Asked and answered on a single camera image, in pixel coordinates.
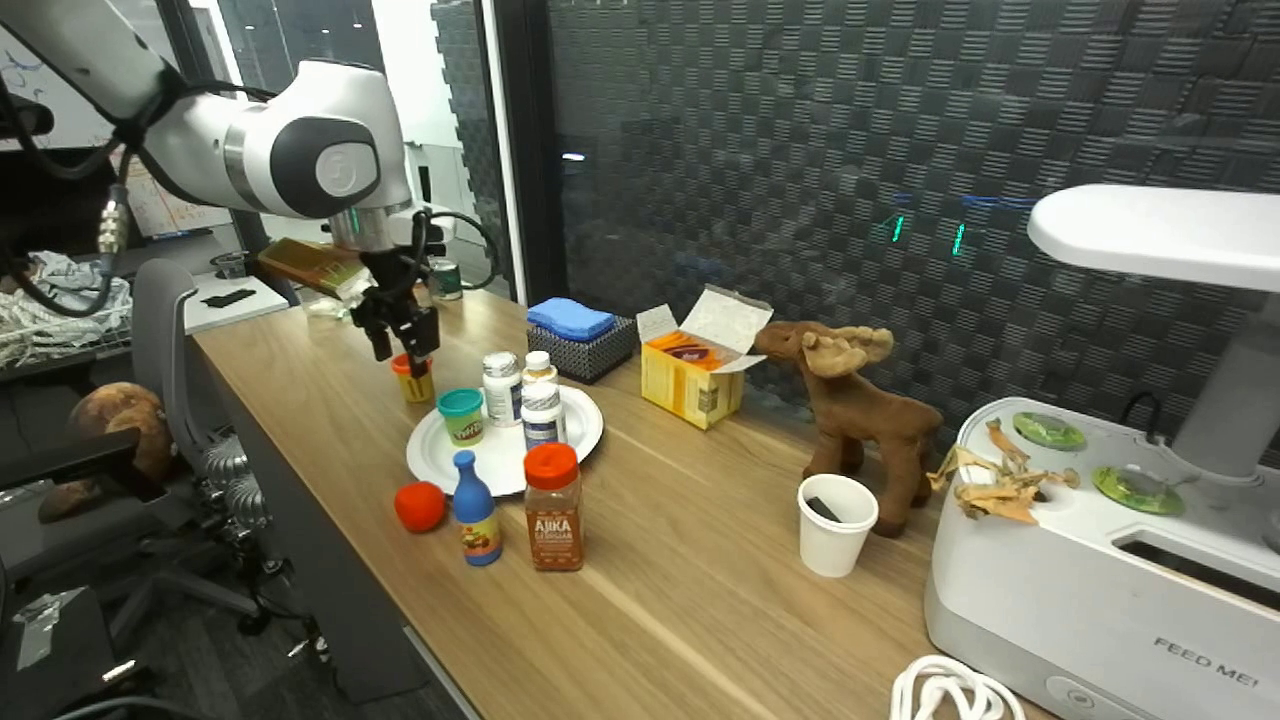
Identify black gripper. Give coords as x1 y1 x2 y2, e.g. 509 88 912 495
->
346 246 448 376

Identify teal lid dough can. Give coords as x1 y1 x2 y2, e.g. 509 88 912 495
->
436 383 490 448

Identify blue label white pill bottle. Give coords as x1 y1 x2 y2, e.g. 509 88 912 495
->
481 348 529 427
514 376 566 453

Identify white paper plate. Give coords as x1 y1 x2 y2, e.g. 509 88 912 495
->
403 380 607 504

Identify blue sponge cloth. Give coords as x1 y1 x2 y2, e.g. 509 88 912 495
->
524 296 621 348

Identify small blue top bottle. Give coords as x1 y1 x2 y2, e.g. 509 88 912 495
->
448 448 509 572

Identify orange lid spice jar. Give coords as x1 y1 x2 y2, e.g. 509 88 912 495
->
520 442 586 577

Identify black office chair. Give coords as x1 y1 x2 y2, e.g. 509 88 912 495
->
0 253 341 711

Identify yellow cardboard box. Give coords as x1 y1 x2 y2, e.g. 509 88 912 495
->
631 286 779 437

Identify brown fuzzy object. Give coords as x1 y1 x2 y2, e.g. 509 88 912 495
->
63 380 181 490

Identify grey crumpled cloth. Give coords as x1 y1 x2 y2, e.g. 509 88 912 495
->
0 250 140 376

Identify brown moose plush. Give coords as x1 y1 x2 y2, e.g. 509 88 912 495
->
751 315 946 541

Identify white paper cup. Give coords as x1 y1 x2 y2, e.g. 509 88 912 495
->
793 473 885 579

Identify white countertop garden appliance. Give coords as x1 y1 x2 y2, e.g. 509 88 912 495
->
920 181 1280 720

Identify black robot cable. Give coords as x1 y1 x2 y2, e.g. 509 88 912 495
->
409 201 509 296

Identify white rope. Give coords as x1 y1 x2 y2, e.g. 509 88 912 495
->
889 651 1026 720

